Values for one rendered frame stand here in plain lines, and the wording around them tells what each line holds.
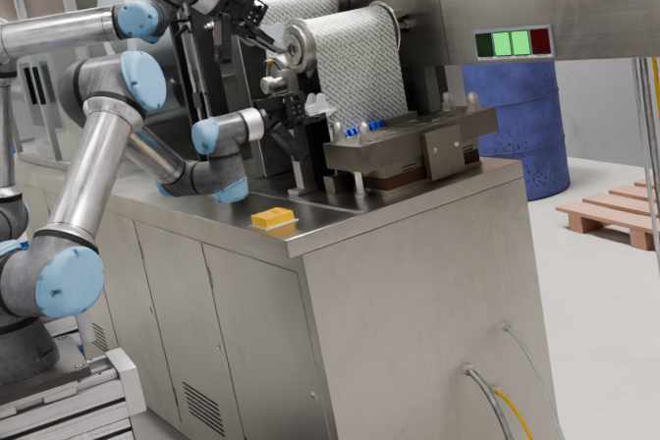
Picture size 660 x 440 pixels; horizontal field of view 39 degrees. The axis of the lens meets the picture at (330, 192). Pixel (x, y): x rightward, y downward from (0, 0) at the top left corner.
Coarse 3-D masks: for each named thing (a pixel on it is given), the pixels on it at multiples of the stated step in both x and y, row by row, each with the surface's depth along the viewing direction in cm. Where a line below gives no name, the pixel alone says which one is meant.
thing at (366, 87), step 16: (384, 48) 232; (320, 64) 223; (336, 64) 225; (352, 64) 228; (368, 64) 230; (384, 64) 233; (320, 80) 223; (336, 80) 226; (352, 80) 228; (368, 80) 231; (384, 80) 233; (400, 80) 236; (336, 96) 226; (352, 96) 228; (368, 96) 231; (384, 96) 233; (400, 96) 236; (336, 112) 226; (352, 112) 229; (368, 112) 231; (384, 112) 234; (400, 112) 236; (352, 128) 229
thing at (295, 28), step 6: (288, 30) 226; (294, 30) 224; (300, 30) 222; (300, 36) 222; (306, 36) 222; (282, 42) 230; (306, 42) 221; (306, 48) 221; (306, 54) 222; (288, 60) 230; (306, 60) 222; (294, 66) 228; (300, 66) 226; (306, 66) 224; (300, 72) 227
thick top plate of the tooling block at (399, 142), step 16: (432, 112) 236; (448, 112) 232; (464, 112) 227; (480, 112) 225; (384, 128) 226; (400, 128) 222; (416, 128) 218; (432, 128) 217; (464, 128) 222; (480, 128) 225; (496, 128) 228; (336, 144) 216; (352, 144) 212; (368, 144) 208; (384, 144) 211; (400, 144) 213; (416, 144) 215; (336, 160) 218; (352, 160) 212; (368, 160) 209; (384, 160) 211; (400, 160) 213
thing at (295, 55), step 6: (288, 36) 226; (294, 36) 223; (288, 42) 226; (294, 42) 224; (300, 42) 223; (294, 48) 225; (300, 48) 223; (288, 54) 228; (294, 54) 226; (300, 54) 223; (294, 60) 226; (300, 60) 224
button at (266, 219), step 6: (270, 210) 211; (276, 210) 210; (282, 210) 208; (288, 210) 207; (252, 216) 209; (258, 216) 207; (264, 216) 206; (270, 216) 205; (276, 216) 205; (282, 216) 206; (288, 216) 207; (252, 222) 210; (258, 222) 207; (264, 222) 205; (270, 222) 205; (276, 222) 205; (282, 222) 206
